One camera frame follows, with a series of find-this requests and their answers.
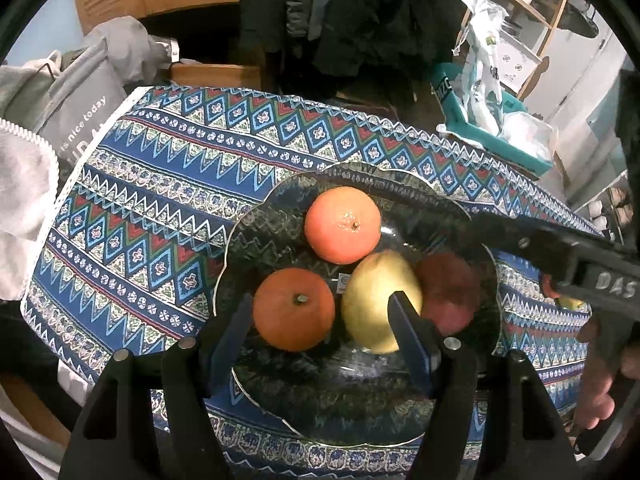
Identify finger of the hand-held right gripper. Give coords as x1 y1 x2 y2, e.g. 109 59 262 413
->
395 185 551 271

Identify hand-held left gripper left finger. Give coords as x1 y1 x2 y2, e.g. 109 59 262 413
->
60 292 256 480

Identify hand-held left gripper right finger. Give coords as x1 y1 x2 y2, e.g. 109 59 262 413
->
387 290 581 480

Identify yellow apple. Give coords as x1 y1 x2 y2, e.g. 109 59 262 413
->
341 250 425 354

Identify dark red apple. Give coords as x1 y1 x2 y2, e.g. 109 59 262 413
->
414 253 482 337

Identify large orange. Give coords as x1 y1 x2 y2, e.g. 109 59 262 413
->
304 186 382 265
252 267 336 352

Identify dark glass plate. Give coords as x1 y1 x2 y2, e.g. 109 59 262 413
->
212 162 502 448

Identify person's right hand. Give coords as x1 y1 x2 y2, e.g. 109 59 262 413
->
574 316 640 432

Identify clear plastic bags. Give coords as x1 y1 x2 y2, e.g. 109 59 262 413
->
500 110 560 161

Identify teal plastic basket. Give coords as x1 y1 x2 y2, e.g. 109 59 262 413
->
431 62 556 176

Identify white rice bag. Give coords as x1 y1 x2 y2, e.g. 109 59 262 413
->
452 0 506 131

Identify blue patterned tablecloth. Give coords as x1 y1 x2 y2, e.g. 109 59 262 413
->
20 85 621 480

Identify wooden shelf rack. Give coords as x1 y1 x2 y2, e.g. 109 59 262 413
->
470 0 576 101

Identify black coat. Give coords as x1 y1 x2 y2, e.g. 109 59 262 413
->
310 0 466 101

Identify white garment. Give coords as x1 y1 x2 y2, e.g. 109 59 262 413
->
0 65 61 301

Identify wooden drawer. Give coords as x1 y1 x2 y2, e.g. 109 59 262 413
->
167 62 263 92

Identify grey laundry bag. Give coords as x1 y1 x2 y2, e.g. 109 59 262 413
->
37 40 128 161

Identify grey jacket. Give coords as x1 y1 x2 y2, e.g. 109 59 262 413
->
287 0 331 41

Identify grey clothing pile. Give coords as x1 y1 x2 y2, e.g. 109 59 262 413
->
82 16 181 83

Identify black jacket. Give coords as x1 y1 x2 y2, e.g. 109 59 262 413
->
237 0 292 56

